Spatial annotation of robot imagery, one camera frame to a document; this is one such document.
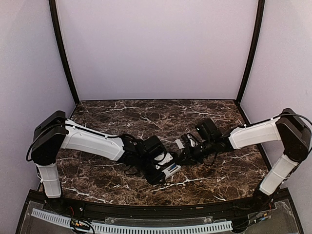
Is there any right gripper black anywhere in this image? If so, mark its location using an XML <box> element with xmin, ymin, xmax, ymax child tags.
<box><xmin>176</xmin><ymin>137</ymin><xmax>215</xmax><ymax>165</ymax></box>

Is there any black front rail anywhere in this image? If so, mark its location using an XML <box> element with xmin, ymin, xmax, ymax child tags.
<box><xmin>43</xmin><ymin>187</ymin><xmax>291</xmax><ymax>225</ymax></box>

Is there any left black frame post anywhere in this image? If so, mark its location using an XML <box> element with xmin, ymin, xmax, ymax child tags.
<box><xmin>48</xmin><ymin>0</ymin><xmax>80</xmax><ymax>105</ymax></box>

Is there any white battery cover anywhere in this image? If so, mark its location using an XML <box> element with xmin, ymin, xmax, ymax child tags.
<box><xmin>175</xmin><ymin>139</ymin><xmax>184</xmax><ymax>149</ymax></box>

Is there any white remote control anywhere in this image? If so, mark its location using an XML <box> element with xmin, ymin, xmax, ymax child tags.
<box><xmin>162</xmin><ymin>163</ymin><xmax>181</xmax><ymax>179</ymax></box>

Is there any white slotted cable duct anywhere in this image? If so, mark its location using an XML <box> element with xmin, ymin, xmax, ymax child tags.
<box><xmin>31</xmin><ymin>208</ymin><xmax>233</xmax><ymax>234</ymax></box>

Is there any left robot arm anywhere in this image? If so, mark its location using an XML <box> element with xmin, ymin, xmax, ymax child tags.
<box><xmin>26</xmin><ymin>111</ymin><xmax>171</xmax><ymax>213</ymax></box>

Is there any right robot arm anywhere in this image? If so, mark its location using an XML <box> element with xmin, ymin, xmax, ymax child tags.
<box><xmin>178</xmin><ymin>108</ymin><xmax>312</xmax><ymax>212</ymax></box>

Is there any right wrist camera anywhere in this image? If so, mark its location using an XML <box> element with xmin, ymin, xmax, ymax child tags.
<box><xmin>181</xmin><ymin>133</ymin><xmax>199</xmax><ymax>147</ymax></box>

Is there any right black frame post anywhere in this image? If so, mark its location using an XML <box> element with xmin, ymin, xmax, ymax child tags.
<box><xmin>235</xmin><ymin>0</ymin><xmax>265</xmax><ymax>106</ymax></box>

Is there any black frame post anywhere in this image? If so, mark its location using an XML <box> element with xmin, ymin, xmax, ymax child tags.
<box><xmin>48</xmin><ymin>0</ymin><xmax>80</xmax><ymax>105</ymax></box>
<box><xmin>235</xmin><ymin>0</ymin><xmax>265</xmax><ymax>106</ymax></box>

